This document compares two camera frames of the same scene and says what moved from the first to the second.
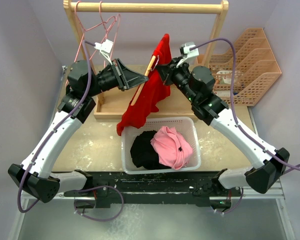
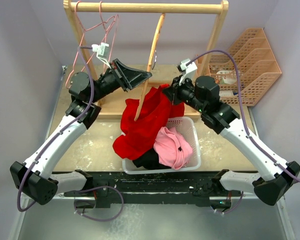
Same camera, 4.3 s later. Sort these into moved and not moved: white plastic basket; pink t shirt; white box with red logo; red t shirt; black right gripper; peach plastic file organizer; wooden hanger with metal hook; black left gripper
Moved: red t shirt; wooden hanger with metal hook; black right gripper
Not moved: white box with red logo; pink t shirt; black left gripper; peach plastic file organizer; white plastic basket
